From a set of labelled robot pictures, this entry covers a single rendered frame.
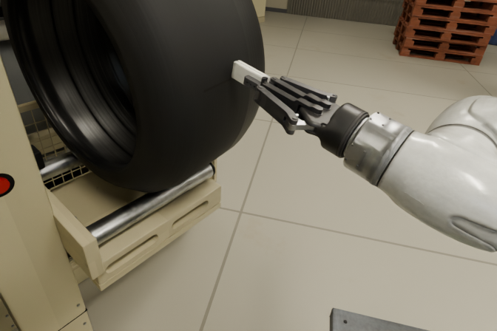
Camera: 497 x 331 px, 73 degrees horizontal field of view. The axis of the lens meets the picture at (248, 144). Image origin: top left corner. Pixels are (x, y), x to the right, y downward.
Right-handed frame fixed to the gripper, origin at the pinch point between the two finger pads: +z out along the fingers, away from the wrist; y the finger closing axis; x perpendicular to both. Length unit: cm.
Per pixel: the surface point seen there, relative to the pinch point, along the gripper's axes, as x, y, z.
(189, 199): 39.3, 0.4, 10.7
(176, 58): -2.8, 10.4, 6.6
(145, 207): 34.6, 12.4, 12.2
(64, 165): 39, 17, 40
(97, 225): 33.9, 22.6, 13.8
